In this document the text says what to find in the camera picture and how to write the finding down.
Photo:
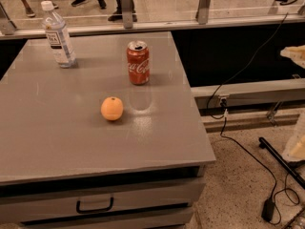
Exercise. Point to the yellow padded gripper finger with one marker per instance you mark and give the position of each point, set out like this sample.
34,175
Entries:
296,54

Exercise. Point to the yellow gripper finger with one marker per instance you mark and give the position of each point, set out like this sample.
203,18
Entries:
295,146

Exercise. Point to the clear plastic water bottle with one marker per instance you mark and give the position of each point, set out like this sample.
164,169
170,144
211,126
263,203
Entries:
57,35

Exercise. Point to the black stand leg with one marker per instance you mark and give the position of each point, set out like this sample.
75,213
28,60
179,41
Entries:
289,166

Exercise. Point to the black power adapter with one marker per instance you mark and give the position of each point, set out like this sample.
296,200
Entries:
268,210

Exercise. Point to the red Coca-Cola can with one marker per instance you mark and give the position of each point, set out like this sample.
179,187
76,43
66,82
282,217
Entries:
138,58

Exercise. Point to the right bystander legs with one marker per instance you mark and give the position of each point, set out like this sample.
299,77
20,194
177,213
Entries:
117,15

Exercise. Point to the orange fruit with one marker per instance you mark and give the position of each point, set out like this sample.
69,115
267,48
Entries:
112,108

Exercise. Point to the grey drawer cabinet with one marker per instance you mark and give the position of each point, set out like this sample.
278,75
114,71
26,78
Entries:
56,147

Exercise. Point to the grey metal floor rail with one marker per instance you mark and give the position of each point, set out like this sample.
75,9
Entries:
250,93

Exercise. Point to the black drawer handle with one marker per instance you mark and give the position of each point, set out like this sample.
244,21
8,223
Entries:
84,207

